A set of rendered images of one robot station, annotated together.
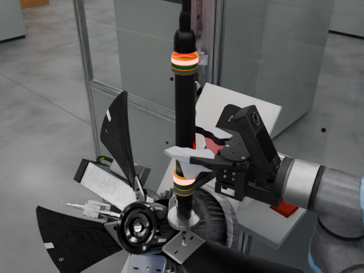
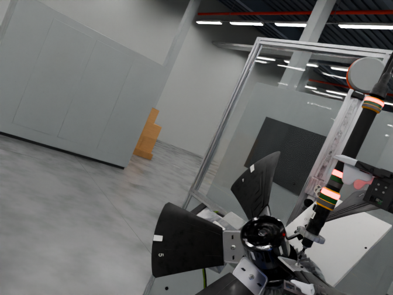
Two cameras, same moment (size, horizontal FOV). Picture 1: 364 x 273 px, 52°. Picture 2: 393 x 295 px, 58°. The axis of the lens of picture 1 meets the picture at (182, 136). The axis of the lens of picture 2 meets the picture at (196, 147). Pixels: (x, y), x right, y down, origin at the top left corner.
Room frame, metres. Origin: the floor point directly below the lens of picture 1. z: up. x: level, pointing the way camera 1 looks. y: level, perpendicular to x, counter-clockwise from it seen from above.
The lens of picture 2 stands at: (-0.35, 0.16, 1.42)
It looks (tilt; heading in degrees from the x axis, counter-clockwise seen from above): 4 degrees down; 11
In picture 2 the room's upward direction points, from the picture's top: 24 degrees clockwise
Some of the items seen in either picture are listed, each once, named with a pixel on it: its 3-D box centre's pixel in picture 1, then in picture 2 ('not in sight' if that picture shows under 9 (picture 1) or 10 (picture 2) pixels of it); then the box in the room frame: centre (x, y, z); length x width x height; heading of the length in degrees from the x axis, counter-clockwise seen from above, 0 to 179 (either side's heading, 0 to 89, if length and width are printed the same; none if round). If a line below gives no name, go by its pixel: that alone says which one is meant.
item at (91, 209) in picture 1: (94, 210); not in sight; (0.80, 0.26, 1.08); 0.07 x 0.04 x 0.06; 61
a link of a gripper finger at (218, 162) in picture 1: (216, 159); (375, 171); (0.51, -0.06, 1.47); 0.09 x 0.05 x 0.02; 82
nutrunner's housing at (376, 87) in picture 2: (184, 138); (345, 161); (0.58, 0.00, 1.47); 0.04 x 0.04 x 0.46
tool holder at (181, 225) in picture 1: (184, 198); (317, 218); (0.59, -0.01, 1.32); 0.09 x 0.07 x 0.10; 176
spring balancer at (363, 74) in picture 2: not in sight; (366, 76); (1.29, -0.06, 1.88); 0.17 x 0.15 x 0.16; 51
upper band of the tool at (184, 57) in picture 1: (184, 63); (372, 105); (0.57, 0.00, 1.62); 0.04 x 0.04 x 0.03
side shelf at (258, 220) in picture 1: (249, 206); not in sight; (1.07, -0.26, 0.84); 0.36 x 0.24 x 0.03; 51
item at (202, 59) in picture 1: (197, 68); (315, 187); (1.20, -0.05, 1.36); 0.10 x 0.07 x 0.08; 176
